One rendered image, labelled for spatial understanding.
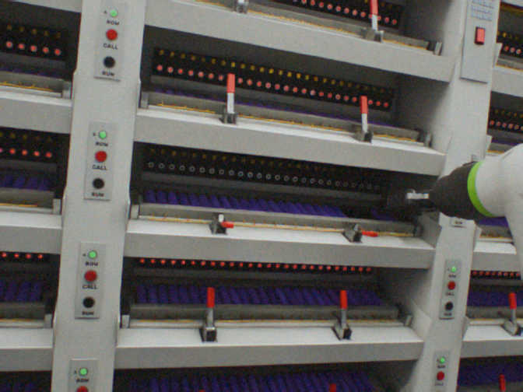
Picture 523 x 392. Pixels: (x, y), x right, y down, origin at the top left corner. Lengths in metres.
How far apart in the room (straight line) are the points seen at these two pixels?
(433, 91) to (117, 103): 0.65
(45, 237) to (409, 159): 0.67
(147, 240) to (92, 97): 0.24
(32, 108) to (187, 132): 0.24
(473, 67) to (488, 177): 0.37
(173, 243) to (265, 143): 0.23
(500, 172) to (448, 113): 0.32
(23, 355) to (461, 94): 0.93
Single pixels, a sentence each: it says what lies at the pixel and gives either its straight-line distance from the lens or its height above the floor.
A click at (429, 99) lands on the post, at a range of 1.11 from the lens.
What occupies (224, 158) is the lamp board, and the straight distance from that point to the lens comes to 0.99.
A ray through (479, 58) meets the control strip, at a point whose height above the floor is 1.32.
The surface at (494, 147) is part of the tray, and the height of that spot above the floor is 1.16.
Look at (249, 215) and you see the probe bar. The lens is 0.89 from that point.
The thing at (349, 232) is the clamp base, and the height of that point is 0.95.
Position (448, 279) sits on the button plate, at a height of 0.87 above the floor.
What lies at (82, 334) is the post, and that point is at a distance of 0.85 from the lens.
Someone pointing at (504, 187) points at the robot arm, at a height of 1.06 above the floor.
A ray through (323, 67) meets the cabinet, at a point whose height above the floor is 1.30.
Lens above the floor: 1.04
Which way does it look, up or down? 2 degrees down
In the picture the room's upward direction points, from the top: 6 degrees clockwise
